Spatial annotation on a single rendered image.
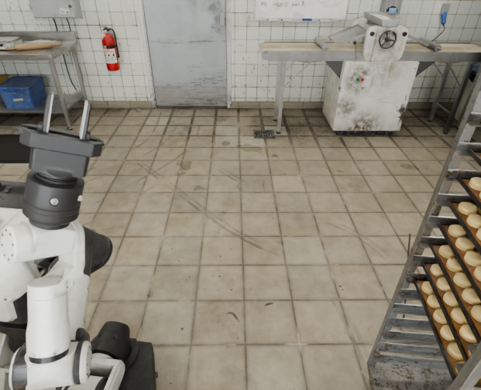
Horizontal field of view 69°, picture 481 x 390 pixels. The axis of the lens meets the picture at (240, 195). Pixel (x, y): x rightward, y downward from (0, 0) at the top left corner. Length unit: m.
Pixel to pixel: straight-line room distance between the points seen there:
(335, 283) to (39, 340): 1.98
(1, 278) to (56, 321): 0.27
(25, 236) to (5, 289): 0.33
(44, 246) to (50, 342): 0.17
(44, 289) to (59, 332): 0.08
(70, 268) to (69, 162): 0.21
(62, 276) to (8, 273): 0.23
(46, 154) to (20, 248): 0.16
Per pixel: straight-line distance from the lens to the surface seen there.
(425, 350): 1.90
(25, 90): 4.93
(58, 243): 0.70
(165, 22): 4.87
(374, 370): 1.97
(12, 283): 0.99
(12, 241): 0.69
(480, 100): 1.17
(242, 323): 2.17
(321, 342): 2.16
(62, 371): 0.78
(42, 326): 0.74
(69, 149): 0.63
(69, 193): 0.64
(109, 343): 1.78
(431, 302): 1.43
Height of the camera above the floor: 1.78
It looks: 35 degrees down
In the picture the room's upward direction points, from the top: 1 degrees clockwise
